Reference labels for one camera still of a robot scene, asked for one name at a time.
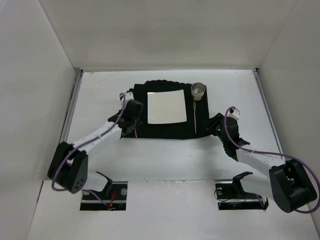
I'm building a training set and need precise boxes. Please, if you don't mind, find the black cloth placemat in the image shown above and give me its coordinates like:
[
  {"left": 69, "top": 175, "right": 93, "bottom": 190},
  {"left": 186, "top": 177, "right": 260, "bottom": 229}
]
[{"left": 129, "top": 79, "right": 210, "bottom": 140}]

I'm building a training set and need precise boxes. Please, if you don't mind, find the silver table knife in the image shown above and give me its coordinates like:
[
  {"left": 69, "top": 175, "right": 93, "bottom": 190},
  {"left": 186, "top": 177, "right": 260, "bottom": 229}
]
[{"left": 193, "top": 100, "right": 197, "bottom": 134}]

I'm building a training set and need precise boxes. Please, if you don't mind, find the square white plate black rim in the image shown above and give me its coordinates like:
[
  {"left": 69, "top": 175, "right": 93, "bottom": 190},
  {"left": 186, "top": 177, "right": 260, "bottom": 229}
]
[{"left": 147, "top": 90, "right": 187, "bottom": 125}]

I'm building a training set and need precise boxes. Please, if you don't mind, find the metal cup with paper sleeve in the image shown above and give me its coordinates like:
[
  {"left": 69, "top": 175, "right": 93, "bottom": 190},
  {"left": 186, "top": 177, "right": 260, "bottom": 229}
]
[{"left": 191, "top": 82, "right": 206, "bottom": 101}]

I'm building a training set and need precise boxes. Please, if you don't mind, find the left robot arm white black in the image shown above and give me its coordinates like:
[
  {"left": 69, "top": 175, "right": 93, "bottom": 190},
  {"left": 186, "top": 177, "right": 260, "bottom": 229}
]
[{"left": 47, "top": 99, "right": 143, "bottom": 195}]

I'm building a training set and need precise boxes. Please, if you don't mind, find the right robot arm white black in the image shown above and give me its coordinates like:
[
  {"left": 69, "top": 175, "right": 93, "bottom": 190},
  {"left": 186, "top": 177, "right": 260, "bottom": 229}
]
[{"left": 204, "top": 107, "right": 320, "bottom": 213}]

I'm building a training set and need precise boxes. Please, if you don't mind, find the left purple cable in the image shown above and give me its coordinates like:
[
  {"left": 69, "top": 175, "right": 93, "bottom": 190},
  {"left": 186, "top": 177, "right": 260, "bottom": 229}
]
[{"left": 51, "top": 92, "right": 128, "bottom": 205}]

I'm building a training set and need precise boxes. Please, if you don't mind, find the purple cable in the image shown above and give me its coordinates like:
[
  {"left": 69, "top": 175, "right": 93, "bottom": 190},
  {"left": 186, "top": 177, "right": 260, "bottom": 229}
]
[
  {"left": 51, "top": 92, "right": 128, "bottom": 205},
  {"left": 224, "top": 106, "right": 320, "bottom": 214}
]

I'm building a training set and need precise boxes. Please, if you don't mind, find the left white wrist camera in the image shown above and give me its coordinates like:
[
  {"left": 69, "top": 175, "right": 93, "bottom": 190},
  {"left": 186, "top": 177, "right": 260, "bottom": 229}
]
[{"left": 120, "top": 91, "right": 135, "bottom": 103}]

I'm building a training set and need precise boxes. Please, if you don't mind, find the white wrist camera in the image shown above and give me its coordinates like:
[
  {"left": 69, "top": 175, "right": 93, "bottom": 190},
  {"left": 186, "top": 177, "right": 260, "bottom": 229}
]
[
  {"left": 227, "top": 108, "right": 240, "bottom": 121},
  {"left": 120, "top": 91, "right": 135, "bottom": 103}
]

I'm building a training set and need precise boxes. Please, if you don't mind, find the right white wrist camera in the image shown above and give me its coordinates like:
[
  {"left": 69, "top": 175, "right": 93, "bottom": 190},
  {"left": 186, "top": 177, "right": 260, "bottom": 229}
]
[{"left": 227, "top": 108, "right": 240, "bottom": 121}]

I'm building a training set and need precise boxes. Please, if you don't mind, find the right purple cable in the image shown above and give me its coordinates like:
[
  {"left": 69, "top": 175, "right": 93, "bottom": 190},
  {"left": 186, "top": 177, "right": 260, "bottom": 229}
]
[{"left": 224, "top": 106, "right": 320, "bottom": 214}]

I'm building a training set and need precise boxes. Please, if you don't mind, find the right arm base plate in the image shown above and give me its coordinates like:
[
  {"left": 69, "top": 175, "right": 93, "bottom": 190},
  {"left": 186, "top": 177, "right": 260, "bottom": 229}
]
[{"left": 214, "top": 181, "right": 269, "bottom": 211}]

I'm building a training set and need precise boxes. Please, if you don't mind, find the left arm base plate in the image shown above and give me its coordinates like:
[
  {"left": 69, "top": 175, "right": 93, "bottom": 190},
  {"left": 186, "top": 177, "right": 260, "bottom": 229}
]
[{"left": 79, "top": 181, "right": 128, "bottom": 211}]

